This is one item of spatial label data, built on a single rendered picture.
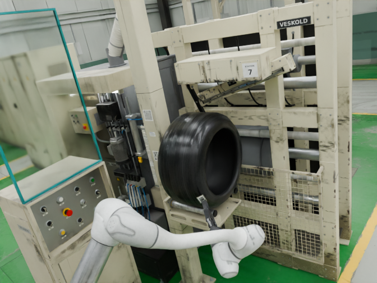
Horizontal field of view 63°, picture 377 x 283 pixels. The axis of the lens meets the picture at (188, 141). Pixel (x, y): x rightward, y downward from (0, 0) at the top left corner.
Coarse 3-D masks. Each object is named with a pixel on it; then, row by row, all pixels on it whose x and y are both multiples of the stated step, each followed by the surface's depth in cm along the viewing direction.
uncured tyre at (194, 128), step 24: (192, 120) 180; (216, 120) 180; (168, 144) 177; (192, 144) 168; (216, 144) 222; (240, 144) 205; (168, 168) 175; (192, 168) 167; (216, 168) 222; (240, 168) 207; (168, 192) 184; (192, 192) 172; (216, 192) 210
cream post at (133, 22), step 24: (120, 0) 174; (120, 24) 181; (144, 24) 181; (144, 48) 183; (144, 72) 185; (144, 96) 193; (144, 120) 202; (168, 120) 205; (168, 216) 227; (192, 264) 240
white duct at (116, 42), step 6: (114, 24) 222; (114, 30) 224; (120, 30) 222; (114, 36) 226; (120, 36) 225; (114, 42) 229; (120, 42) 229; (108, 48) 235; (114, 48) 232; (120, 48) 233; (114, 54) 235; (120, 54) 238
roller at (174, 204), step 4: (172, 200) 209; (172, 204) 207; (176, 204) 205; (180, 204) 203; (184, 204) 202; (180, 208) 204; (184, 208) 201; (188, 208) 199; (192, 208) 197; (196, 208) 195; (200, 208) 194; (196, 212) 196; (200, 212) 194; (212, 212) 188; (216, 212) 190
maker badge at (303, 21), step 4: (308, 16) 174; (284, 20) 182; (288, 20) 181; (292, 20) 180; (296, 20) 179; (300, 20) 178; (304, 20) 176; (308, 20) 175; (280, 24) 185; (284, 24) 183; (288, 24) 182; (292, 24) 181; (296, 24) 180; (300, 24) 178; (304, 24) 177; (308, 24) 176; (280, 28) 186
